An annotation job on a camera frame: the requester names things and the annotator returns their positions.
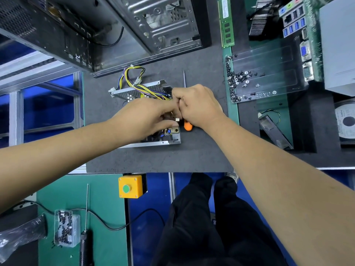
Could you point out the dark grey foam mat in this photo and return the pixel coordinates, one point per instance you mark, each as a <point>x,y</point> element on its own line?
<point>194,152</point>

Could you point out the silver hard drive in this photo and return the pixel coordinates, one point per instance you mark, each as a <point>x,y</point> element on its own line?
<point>346,122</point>

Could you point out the silver power supply unit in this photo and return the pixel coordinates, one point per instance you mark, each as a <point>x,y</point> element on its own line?
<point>161,142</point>

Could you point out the green motherboard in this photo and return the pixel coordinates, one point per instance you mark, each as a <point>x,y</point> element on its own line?
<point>313,19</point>

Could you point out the person's right hand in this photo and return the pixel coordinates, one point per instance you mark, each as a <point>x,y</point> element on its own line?
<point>199,105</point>

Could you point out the person's right forearm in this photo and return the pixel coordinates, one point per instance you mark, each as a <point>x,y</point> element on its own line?
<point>288,191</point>

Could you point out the clear plastic screw box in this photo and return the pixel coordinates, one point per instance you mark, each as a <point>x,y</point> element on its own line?
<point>67,228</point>

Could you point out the person's right shoe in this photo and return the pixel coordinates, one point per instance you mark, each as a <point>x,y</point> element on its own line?
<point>232,176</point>

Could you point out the processor cooler with fan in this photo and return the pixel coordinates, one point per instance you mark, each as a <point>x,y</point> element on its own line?
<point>262,16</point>

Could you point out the silver optical drive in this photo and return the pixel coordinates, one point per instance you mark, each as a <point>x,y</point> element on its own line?
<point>341,47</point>

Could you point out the black foam tray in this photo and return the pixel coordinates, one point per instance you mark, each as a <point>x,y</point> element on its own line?
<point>316,141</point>

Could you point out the person's left hand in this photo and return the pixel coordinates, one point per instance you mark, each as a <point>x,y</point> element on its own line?
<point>141,119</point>

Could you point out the grey computer tower case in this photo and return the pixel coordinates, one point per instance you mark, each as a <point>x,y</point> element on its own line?
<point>111,27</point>

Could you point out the green memory stick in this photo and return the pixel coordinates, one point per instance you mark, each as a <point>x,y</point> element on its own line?
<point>226,22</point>

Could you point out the aluminium conveyor frame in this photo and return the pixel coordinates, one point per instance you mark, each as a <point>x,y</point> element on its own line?
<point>33,80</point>

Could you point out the yellow box with green button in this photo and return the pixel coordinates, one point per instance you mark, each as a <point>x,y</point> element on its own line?
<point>132,186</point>

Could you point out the person's left forearm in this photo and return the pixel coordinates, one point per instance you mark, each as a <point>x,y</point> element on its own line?
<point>55,163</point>

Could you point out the clear plastic tray with screws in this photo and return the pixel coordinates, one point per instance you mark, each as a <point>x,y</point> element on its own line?
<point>272,72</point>

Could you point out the person's black trousers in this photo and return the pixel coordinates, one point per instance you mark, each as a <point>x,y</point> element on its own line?
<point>216,230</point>

